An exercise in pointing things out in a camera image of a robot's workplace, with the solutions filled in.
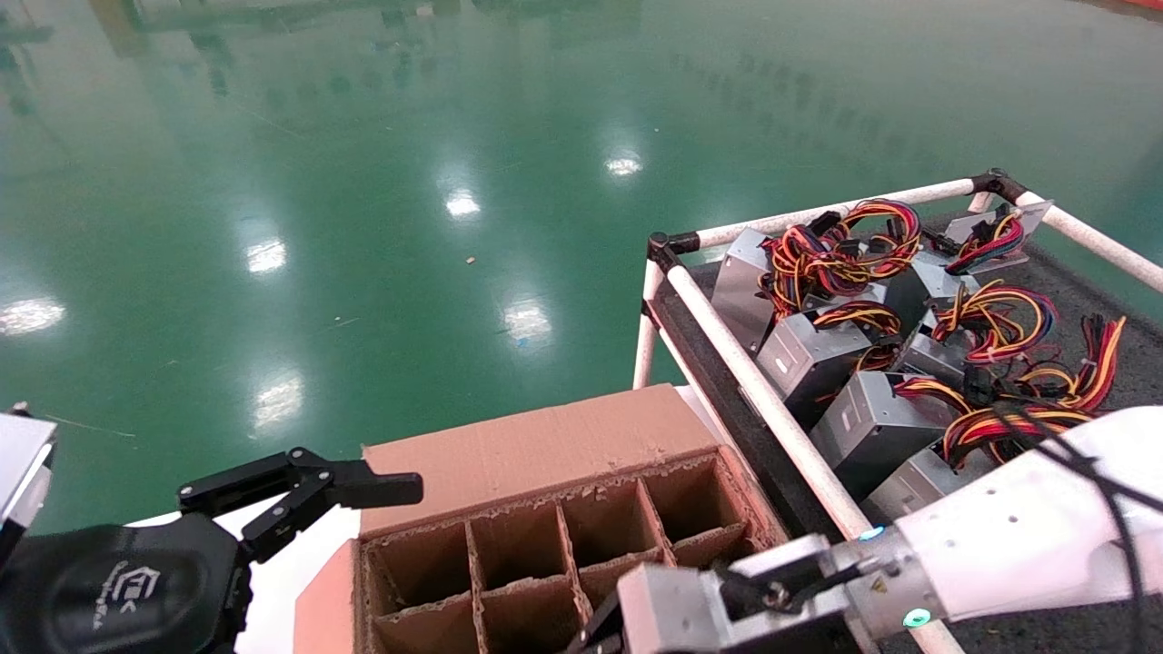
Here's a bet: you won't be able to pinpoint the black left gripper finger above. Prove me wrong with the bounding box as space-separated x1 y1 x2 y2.
177 448 425 564

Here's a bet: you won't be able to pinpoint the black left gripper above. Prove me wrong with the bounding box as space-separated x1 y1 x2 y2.
0 511 253 654

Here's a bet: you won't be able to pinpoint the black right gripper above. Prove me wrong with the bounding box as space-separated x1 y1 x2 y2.
724 552 864 637

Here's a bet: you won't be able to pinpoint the brown cardboard box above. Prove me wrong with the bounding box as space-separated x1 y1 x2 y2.
293 383 791 654

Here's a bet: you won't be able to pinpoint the silver power supply, vent grille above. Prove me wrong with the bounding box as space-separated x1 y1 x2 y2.
863 404 1096 526

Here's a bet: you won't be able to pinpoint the silver power supply, white sticker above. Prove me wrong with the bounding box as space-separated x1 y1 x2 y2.
811 371 971 499

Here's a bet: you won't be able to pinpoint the cardboard divider grid insert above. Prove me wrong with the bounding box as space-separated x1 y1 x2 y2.
363 454 764 654

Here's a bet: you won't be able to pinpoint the silver power supply, dark side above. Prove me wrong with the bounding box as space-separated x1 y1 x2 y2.
880 247 982 339

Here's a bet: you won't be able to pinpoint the black pipe corner connector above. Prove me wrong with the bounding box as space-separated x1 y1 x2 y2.
647 232 701 273
970 168 1028 205

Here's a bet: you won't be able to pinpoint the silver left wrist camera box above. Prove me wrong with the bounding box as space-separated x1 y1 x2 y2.
0 411 58 548

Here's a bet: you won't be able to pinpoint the silver power supply, short cables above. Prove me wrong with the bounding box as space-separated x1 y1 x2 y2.
756 302 902 430

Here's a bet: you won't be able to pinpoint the white pipe cart frame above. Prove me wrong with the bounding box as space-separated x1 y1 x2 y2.
633 168 1163 654

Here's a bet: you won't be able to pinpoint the silver power supply, looped cables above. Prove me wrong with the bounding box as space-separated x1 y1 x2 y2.
895 280 1059 393

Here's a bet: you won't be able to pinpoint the silver power supply, large cable coil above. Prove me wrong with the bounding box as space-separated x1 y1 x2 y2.
711 199 923 355

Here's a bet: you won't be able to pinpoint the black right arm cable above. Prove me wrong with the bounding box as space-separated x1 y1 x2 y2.
990 402 1163 654

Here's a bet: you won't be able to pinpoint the red yellow black cable bundle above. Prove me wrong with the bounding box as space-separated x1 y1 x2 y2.
977 315 1128 414

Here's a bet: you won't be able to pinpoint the silver power supply, red cables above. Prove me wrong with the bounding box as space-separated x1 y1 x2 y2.
940 200 1055 275

